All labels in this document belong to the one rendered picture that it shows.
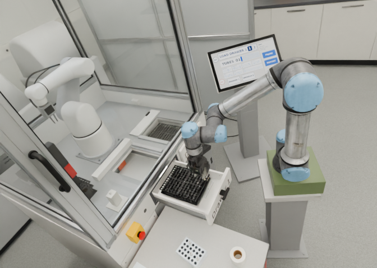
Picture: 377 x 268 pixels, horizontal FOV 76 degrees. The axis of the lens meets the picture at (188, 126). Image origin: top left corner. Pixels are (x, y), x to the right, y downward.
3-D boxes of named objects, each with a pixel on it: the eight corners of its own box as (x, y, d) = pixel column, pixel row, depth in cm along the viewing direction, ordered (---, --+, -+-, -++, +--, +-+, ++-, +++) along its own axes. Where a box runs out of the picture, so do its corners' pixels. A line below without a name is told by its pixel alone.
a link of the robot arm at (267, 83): (298, 40, 92) (201, 104, 118) (304, 53, 84) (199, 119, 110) (312, 62, 97) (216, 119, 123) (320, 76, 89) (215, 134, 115)
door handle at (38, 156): (76, 190, 81) (43, 151, 69) (70, 197, 79) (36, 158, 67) (67, 186, 83) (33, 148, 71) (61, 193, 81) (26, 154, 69)
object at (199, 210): (227, 179, 135) (226, 172, 131) (208, 220, 119) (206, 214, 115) (167, 163, 154) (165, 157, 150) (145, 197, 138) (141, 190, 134)
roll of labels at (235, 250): (229, 264, 109) (228, 260, 106) (231, 248, 114) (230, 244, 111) (245, 268, 107) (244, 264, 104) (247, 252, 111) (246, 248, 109)
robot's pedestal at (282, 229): (297, 218, 194) (307, 153, 146) (308, 258, 171) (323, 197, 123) (258, 220, 200) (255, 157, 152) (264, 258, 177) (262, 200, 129)
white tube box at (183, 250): (207, 254, 114) (206, 250, 112) (197, 270, 110) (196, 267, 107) (187, 240, 121) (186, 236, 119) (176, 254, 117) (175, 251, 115)
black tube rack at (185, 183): (211, 181, 136) (209, 174, 132) (197, 208, 125) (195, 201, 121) (177, 171, 146) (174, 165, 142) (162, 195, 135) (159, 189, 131)
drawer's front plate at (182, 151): (203, 133, 170) (201, 121, 163) (184, 163, 152) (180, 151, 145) (201, 132, 171) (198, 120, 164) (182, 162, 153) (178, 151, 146)
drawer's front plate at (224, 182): (231, 180, 136) (229, 167, 129) (211, 226, 118) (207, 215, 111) (228, 179, 137) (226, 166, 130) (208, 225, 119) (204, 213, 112)
